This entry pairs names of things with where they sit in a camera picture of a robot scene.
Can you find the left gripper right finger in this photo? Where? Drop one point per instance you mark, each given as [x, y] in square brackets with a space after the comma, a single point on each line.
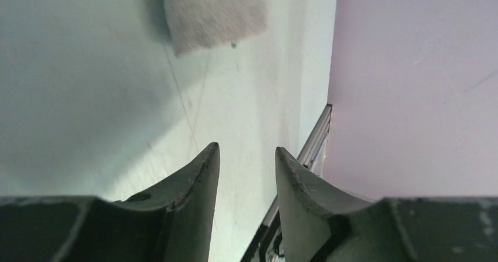
[320, 222]

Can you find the grey cloth napkin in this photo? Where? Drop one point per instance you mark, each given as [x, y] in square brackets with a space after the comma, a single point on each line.
[205, 24]

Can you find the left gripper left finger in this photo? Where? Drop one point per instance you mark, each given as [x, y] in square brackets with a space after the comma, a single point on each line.
[171, 220]

